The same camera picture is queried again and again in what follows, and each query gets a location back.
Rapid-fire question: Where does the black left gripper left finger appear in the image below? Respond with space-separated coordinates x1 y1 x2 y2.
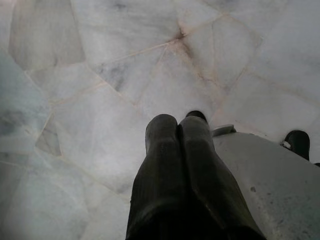
126 113 201 240

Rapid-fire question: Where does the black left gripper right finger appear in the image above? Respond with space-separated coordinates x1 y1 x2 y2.
178 116 266 240

